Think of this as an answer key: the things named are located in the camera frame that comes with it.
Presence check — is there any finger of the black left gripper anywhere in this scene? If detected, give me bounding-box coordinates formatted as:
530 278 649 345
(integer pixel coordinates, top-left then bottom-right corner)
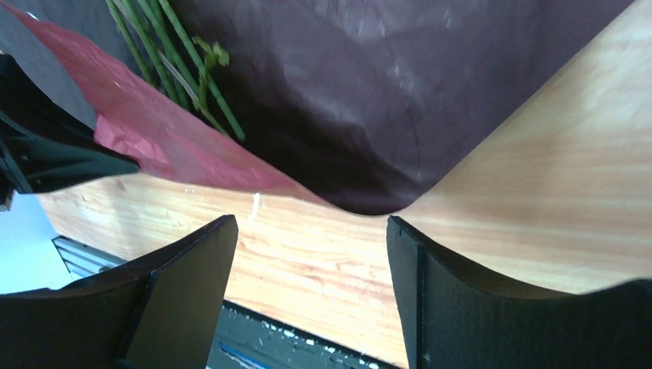
1 55 139 194

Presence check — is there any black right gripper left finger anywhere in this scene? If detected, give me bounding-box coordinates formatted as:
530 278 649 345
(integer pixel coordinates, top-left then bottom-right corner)
1 215 238 368

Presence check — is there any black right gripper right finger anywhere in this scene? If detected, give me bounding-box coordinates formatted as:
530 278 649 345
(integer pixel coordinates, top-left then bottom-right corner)
386 216 651 368

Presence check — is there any pink fake flower bunch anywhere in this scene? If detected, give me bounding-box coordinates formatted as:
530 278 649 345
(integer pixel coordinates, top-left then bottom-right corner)
105 1 246 141

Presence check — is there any maroon wrapping paper sheet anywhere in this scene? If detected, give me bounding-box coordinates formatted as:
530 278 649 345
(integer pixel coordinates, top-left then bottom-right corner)
1 1 628 215

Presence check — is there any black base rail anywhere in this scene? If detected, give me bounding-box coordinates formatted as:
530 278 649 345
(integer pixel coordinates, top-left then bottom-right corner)
206 301 395 369

